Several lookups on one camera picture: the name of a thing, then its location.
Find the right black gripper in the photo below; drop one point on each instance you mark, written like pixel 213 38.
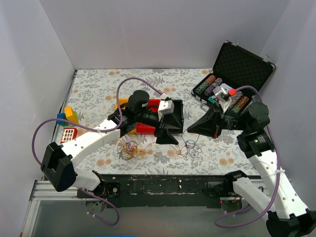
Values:
pixel 217 122

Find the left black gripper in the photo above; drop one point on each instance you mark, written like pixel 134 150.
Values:
pixel 159 125

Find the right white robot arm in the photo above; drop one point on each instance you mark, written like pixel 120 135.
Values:
pixel 286 215

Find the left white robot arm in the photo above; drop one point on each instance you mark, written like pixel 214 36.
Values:
pixel 60 162

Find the black plastic bin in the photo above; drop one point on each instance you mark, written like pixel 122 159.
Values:
pixel 174 122

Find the red plastic bin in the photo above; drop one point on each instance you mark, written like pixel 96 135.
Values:
pixel 147 129

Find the black poker chip case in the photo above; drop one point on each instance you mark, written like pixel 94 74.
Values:
pixel 234 67

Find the floral table mat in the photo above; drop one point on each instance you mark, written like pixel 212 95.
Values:
pixel 93 96

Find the green toy brick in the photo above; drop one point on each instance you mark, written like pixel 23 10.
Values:
pixel 74 117

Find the red white toy block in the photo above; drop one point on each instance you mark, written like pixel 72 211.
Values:
pixel 69 134

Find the yellow toy brick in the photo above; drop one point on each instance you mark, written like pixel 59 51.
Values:
pixel 70 114

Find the blue toy brick left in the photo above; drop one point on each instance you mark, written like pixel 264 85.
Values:
pixel 62 116

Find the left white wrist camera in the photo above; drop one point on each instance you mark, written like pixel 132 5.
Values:
pixel 166 106

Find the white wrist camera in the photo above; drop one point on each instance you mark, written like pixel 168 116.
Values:
pixel 223 97
pixel 166 106

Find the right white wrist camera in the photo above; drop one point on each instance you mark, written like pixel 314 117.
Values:
pixel 223 97

